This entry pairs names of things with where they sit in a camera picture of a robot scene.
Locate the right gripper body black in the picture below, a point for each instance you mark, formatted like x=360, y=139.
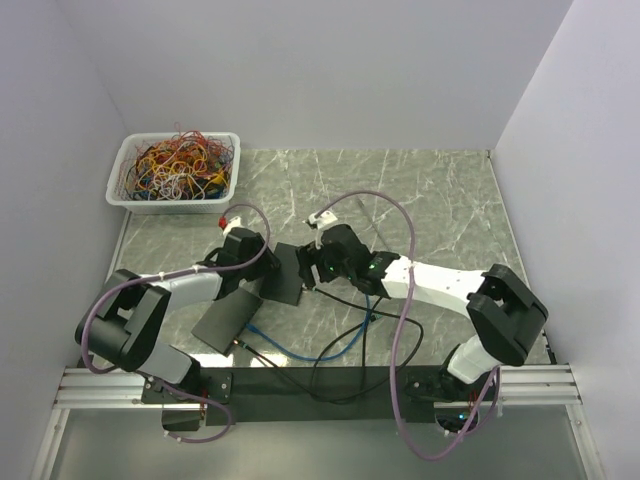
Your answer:
x=330, y=269

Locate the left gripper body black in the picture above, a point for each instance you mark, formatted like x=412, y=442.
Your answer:
x=260, y=268

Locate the black network switch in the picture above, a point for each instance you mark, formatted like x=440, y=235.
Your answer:
x=225, y=319
x=284, y=285

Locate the black ethernet cable short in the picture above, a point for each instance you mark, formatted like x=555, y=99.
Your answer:
x=340, y=300

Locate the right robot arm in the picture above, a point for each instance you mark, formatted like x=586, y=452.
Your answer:
x=506, y=315

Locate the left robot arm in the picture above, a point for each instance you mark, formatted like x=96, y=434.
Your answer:
x=121, y=329

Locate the white plastic basket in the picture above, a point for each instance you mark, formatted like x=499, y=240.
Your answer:
x=190, y=172

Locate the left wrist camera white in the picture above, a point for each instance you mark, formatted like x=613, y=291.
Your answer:
x=228, y=224

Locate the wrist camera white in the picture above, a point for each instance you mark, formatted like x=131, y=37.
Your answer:
x=321, y=222
x=228, y=224

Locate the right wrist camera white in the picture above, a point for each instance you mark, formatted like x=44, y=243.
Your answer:
x=321, y=222

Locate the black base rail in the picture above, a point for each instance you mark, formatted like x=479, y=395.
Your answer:
x=288, y=394

